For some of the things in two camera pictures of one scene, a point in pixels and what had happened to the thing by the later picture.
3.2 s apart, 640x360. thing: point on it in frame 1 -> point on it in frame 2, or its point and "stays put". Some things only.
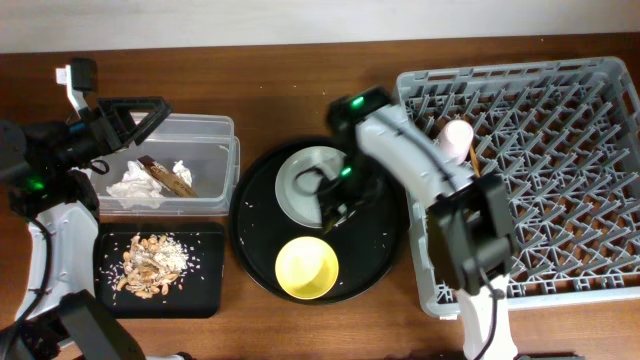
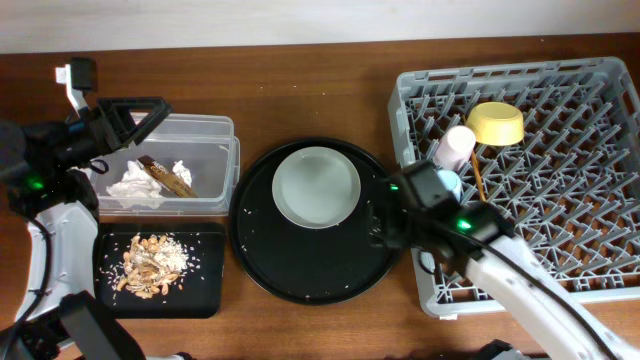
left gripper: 108,136 stays put
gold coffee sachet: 167,178 stays put
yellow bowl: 306,268 -> 496,124
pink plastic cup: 454,141 stays put
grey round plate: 298,182 stays put
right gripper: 341,189 -> 401,212
